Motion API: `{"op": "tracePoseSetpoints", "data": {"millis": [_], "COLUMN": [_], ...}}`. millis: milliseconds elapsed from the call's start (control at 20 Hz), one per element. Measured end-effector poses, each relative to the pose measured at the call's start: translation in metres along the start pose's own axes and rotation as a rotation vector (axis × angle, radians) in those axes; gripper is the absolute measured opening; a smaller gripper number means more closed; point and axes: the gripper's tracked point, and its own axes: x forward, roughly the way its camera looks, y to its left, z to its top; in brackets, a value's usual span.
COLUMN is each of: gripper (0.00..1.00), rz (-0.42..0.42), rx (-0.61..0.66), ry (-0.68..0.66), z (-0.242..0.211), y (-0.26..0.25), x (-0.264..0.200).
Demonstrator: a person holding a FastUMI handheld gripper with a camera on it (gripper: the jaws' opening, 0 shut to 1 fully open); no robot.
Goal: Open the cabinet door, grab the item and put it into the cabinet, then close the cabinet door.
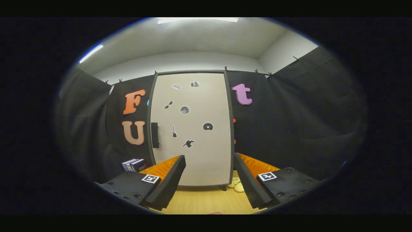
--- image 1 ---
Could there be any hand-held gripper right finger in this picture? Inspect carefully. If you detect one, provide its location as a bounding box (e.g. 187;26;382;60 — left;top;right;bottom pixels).
234;153;322;209

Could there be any black door handle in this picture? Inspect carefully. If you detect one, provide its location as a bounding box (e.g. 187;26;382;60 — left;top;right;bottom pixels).
151;122;160;149

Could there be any white cabinet door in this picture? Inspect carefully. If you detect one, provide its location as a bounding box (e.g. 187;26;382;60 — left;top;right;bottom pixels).
150;73;232;186

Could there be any yellow plush toy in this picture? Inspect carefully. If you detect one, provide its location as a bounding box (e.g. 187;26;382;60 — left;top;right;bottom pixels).
227;177;245;193

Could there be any ceiling light strip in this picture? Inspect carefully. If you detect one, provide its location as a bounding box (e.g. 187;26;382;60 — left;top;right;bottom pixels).
79;43;104;64

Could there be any black backdrop cloth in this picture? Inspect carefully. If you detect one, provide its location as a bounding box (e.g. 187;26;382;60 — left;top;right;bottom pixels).
55;45;367;184

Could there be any small stack of books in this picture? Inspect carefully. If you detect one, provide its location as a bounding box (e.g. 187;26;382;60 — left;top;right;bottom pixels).
122;158;148;172

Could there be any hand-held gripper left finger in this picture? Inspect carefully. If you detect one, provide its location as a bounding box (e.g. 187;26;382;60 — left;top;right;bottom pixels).
100;155;186;211

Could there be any ceiling light panel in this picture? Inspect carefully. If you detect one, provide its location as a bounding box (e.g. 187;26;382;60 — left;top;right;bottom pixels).
158;18;239;25

